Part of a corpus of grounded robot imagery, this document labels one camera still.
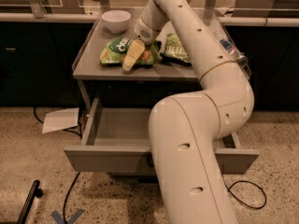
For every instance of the open grey top drawer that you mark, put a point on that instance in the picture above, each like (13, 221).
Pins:
(115, 141)

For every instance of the white ceramic bowl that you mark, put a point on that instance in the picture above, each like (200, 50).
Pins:
(116, 21)

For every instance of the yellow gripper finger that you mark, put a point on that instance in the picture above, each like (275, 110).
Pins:
(135, 50)

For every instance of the dark counter cabinet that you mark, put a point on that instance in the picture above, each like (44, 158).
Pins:
(36, 62)
(272, 47)

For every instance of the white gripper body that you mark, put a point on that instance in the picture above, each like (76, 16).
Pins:
(147, 34)

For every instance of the dark counter cabinet left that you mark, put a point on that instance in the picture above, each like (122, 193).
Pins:
(36, 62)

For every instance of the black bar bottom left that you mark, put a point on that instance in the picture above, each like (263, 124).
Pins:
(34, 192)

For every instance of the green rice chip bag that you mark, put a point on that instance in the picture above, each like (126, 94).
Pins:
(115, 52)

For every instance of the silver blue soda can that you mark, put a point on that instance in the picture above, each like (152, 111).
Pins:
(234, 52)

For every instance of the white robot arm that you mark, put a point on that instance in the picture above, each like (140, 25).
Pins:
(183, 127)

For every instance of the dark counter cabinet right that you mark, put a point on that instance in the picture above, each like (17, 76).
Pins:
(272, 47)

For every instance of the white paper sheet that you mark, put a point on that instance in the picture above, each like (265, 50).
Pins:
(60, 120)

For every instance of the green kettle chip bag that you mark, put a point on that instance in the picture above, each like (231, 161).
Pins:
(174, 51)

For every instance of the grey metal cabinet table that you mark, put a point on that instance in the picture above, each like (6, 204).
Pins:
(211, 65)

